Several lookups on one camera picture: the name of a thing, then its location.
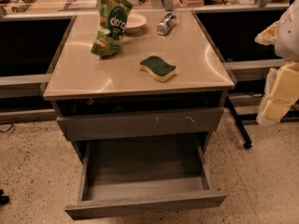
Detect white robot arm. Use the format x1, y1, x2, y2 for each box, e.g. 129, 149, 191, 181
255, 0, 299, 125

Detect black coiled tool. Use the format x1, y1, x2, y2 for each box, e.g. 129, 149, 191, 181
11, 0, 35, 13

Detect open middle drawer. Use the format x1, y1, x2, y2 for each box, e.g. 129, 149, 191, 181
65, 133, 226, 220

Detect silver soda can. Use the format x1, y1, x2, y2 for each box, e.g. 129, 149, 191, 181
156, 12, 177, 35

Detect grey drawer cabinet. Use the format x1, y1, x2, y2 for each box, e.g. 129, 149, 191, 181
42, 10, 235, 221

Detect closed top drawer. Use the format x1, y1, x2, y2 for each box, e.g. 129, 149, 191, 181
57, 107, 223, 142

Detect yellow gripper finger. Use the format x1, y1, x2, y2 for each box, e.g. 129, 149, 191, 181
254, 21, 278, 46
256, 63, 299, 126

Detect white bowl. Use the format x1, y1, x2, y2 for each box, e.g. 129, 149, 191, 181
125, 13, 147, 34

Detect green and yellow sponge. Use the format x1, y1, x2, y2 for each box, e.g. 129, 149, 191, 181
139, 56, 177, 82

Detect green chip bag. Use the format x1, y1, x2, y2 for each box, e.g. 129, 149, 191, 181
91, 0, 133, 57

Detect black object on floor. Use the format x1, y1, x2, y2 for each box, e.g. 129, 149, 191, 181
0, 189, 9, 205

